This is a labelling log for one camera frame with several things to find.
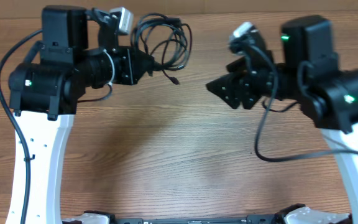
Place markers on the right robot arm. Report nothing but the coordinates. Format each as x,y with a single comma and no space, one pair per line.
310,78

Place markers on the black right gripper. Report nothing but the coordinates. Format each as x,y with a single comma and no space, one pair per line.
242,89

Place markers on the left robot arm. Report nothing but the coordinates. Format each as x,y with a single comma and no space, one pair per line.
79,49

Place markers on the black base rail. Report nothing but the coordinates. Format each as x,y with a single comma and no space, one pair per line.
182,221

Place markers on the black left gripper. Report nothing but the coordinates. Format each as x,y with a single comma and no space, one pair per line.
130,74

